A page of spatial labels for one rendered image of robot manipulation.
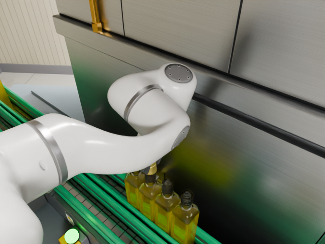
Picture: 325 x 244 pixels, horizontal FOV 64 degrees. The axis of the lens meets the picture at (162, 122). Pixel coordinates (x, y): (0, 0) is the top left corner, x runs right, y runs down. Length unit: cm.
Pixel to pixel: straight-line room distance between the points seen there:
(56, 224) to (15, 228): 88
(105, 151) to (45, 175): 7
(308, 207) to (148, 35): 54
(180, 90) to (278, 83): 21
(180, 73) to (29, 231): 31
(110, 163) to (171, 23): 39
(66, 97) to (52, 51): 184
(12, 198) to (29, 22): 328
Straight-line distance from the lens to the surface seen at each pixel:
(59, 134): 31
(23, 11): 349
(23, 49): 371
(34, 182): 31
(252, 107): 57
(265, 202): 71
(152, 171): 67
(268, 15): 52
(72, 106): 165
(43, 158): 30
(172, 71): 45
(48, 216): 116
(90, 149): 32
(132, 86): 40
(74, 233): 97
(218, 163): 70
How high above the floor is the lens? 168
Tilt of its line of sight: 40 degrees down
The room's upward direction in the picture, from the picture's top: straight up
